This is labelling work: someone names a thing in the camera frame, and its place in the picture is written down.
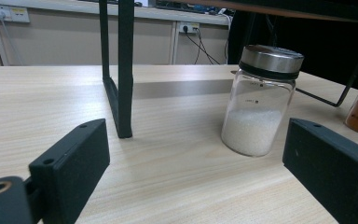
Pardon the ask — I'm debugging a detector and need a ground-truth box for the white wall socket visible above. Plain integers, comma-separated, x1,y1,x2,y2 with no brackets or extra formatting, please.
179,21,200,35
0,5,31,23

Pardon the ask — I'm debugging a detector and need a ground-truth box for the white power cable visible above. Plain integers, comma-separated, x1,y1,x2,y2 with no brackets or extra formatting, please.
0,12,23,66

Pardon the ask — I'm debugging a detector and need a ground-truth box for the dark curtain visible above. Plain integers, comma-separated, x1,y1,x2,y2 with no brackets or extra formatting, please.
227,10,358,91

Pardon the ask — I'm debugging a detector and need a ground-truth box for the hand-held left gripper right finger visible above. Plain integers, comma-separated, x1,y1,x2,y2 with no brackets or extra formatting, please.
282,118,358,224

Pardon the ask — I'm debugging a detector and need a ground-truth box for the black two-tier metal rack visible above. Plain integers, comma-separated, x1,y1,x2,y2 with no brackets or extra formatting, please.
98,0,358,139

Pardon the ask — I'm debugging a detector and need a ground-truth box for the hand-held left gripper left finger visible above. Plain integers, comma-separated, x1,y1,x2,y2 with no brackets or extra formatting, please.
28,118,111,224

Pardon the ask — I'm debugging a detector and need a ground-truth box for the black power cable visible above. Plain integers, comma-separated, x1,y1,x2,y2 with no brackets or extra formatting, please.
194,29,207,65
185,29,222,65

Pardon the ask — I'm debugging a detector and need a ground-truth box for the glass jar of white granules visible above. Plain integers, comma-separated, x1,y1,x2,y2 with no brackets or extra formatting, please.
220,44,305,158

